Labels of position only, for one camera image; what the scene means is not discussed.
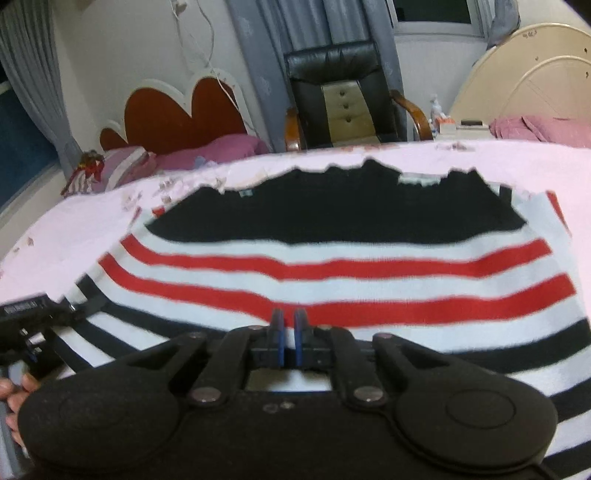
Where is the striped red black white sweater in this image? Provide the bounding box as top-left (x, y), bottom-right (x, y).
top-left (51, 159), bottom-right (590, 479)

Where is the person's left hand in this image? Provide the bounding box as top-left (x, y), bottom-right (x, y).
top-left (0, 372), bottom-right (41, 451)

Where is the pink floral bed sheet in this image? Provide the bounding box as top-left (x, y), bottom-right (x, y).
top-left (1, 140), bottom-right (590, 303)

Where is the red yellow doll on pillow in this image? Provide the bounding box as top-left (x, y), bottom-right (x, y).
top-left (61, 150), bottom-right (104, 198)

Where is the magenta blanket on left bed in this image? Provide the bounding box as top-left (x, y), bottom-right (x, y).
top-left (150, 134), bottom-right (270, 171)

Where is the pink striped pillow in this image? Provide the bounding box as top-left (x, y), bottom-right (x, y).
top-left (76, 147), bottom-right (156, 195)

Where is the black leather armchair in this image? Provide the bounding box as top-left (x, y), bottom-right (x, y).
top-left (284, 41), bottom-right (433, 151)

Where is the red heart-shaped headboard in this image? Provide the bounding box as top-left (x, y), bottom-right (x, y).
top-left (98, 68), bottom-right (256, 155)

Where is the plastic bottle on nightstand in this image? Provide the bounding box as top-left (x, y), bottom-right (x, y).
top-left (430, 94), bottom-right (447, 124)

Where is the left grey-blue curtain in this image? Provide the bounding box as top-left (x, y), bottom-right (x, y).
top-left (1, 1), bottom-right (82, 175)

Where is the pink pillow on right bed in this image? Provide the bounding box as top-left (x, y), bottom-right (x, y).
top-left (490, 115), bottom-right (590, 149)

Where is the cream arched headboard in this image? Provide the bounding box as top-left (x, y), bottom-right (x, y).
top-left (449, 23), bottom-right (591, 124)

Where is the right grey-blue curtain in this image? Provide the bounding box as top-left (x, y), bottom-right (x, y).
top-left (486, 0), bottom-right (521, 49)

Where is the white wall charger with cable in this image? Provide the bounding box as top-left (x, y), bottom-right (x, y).
top-left (170, 1), bottom-right (257, 135)

